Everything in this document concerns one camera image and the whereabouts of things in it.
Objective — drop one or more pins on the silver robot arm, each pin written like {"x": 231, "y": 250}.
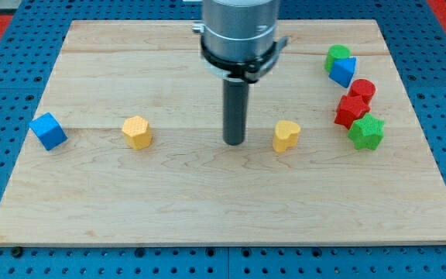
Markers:
{"x": 238, "y": 38}

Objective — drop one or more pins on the yellow heart block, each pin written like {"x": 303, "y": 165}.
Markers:
{"x": 286, "y": 135}

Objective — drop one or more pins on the red star block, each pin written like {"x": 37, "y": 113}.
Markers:
{"x": 350, "y": 108}

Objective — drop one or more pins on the green star block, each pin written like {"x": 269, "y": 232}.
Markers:
{"x": 367, "y": 132}

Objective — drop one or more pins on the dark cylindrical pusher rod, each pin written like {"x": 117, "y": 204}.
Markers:
{"x": 235, "y": 104}

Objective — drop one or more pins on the yellow hexagon block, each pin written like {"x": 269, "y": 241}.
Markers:
{"x": 137, "y": 132}

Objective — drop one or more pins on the wooden board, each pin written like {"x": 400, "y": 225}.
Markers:
{"x": 189, "y": 188}

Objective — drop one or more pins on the blue cube block right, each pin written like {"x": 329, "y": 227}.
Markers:
{"x": 343, "y": 70}

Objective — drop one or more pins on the blue cube block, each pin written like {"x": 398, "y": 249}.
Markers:
{"x": 48, "y": 131}
{"x": 343, "y": 70}

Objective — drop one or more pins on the green cylinder block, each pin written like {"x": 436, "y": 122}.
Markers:
{"x": 336, "y": 52}

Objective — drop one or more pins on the red cylinder block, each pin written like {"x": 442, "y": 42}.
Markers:
{"x": 363, "y": 88}

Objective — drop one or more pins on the blue cube block left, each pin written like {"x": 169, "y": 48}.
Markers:
{"x": 48, "y": 131}

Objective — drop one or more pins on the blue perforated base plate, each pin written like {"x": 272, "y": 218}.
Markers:
{"x": 29, "y": 48}

